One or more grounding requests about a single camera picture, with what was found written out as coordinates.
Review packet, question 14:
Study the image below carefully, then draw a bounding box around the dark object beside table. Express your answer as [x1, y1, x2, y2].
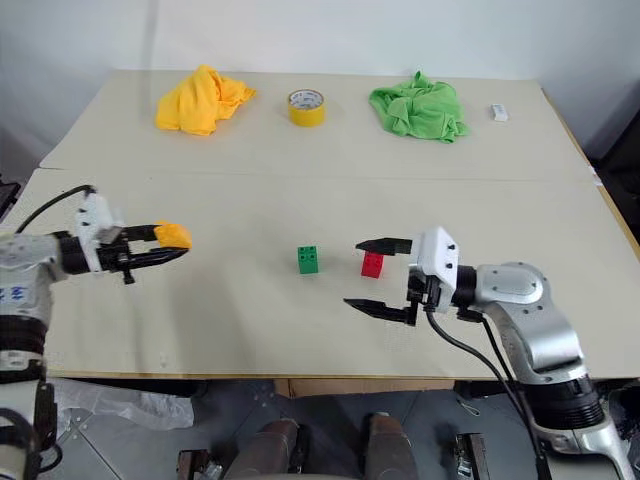
[0, 172, 22, 224]

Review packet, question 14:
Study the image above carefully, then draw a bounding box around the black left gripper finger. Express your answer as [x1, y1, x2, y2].
[121, 223, 162, 248]
[128, 246, 192, 270]

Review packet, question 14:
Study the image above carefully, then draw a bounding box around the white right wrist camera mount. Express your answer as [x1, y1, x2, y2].
[408, 225, 462, 302]

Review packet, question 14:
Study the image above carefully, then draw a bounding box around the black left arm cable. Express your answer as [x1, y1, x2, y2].
[13, 185, 98, 235]

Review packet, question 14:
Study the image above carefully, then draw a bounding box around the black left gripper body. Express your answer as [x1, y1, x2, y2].
[96, 227, 139, 287]

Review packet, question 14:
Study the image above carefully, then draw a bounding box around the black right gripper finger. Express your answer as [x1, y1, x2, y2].
[342, 297, 420, 328]
[355, 237, 415, 258]

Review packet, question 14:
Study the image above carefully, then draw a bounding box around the red toy brick cube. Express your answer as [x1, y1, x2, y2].
[360, 250, 387, 279]

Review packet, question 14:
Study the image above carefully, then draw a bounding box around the orange toy brick cube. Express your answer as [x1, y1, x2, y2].
[154, 220, 194, 251]

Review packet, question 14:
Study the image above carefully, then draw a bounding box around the dark furniture beside table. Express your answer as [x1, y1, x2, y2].
[585, 106, 640, 236]

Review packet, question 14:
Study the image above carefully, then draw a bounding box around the crumpled green cloth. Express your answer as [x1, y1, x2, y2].
[368, 70, 471, 145]

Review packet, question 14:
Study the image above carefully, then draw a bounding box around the long black right arm cable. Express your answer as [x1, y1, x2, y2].
[423, 305, 551, 480]

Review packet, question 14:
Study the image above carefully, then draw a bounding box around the crumpled yellow cloth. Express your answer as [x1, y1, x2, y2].
[154, 63, 258, 137]

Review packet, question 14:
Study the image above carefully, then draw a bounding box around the yellow tape roll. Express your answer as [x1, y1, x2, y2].
[286, 88, 327, 128]

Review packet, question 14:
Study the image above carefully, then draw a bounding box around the clear plastic sheet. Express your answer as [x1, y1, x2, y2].
[47, 378, 195, 432]

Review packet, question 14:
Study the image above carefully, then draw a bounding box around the dark rounded brown shape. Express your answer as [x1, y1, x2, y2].
[362, 411, 417, 480]
[223, 418, 312, 480]

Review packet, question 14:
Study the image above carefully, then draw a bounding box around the green toy brick cube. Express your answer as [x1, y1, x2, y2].
[296, 244, 321, 276]

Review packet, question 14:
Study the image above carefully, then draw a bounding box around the black metal clamp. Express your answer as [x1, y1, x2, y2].
[176, 448, 224, 480]
[453, 431, 488, 480]

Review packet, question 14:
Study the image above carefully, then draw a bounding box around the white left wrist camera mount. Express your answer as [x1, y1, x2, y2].
[73, 191, 124, 272]

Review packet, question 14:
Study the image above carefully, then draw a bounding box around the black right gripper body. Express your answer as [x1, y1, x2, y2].
[406, 266, 457, 316]

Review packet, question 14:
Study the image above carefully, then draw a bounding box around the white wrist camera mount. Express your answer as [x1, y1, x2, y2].
[73, 191, 124, 272]
[408, 225, 462, 302]

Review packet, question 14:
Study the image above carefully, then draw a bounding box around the short black right arm cable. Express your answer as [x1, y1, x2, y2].
[469, 312, 519, 389]

